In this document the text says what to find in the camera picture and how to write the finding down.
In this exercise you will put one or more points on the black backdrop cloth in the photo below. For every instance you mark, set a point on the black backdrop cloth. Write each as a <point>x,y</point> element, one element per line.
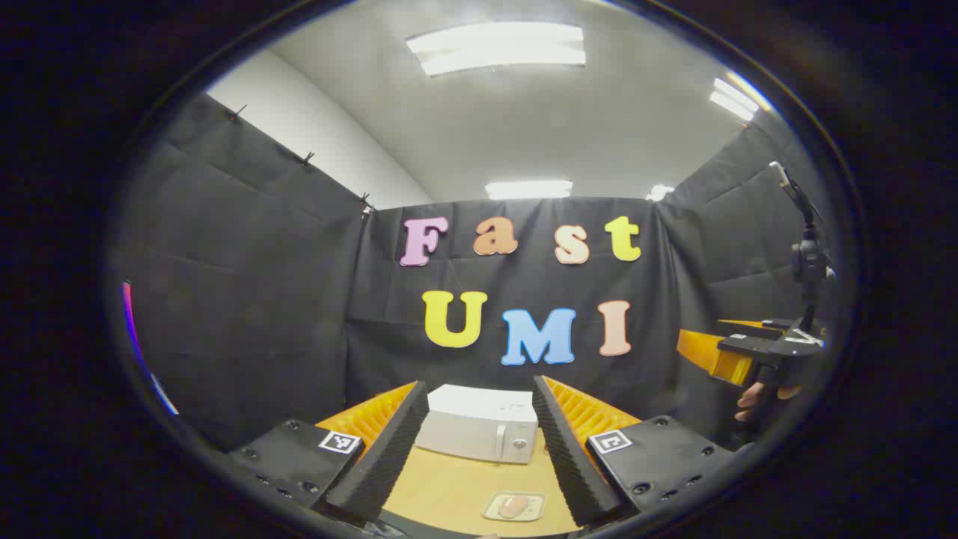
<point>262,299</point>

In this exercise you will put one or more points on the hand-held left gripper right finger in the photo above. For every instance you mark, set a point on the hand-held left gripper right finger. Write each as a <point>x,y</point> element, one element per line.
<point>565,464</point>

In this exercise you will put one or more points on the white rectangular plate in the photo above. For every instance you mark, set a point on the white rectangular plate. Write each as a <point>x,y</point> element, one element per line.
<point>490,513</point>

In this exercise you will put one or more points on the crumb-coated bread roll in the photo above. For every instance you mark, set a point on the crumb-coated bread roll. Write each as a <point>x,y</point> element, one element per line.
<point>514,506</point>

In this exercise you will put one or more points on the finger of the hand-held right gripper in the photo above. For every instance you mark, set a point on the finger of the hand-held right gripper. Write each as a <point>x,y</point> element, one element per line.
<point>748,324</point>
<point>707,352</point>

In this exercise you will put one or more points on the white microwave oven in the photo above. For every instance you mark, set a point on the white microwave oven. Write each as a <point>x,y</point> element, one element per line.
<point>471,427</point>

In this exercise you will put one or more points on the ceiling light panel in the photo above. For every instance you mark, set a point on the ceiling light panel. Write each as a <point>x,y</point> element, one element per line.
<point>528,189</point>
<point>496,46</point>
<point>735,99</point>

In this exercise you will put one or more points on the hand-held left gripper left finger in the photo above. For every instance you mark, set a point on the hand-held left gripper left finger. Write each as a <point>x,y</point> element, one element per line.
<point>389,457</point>

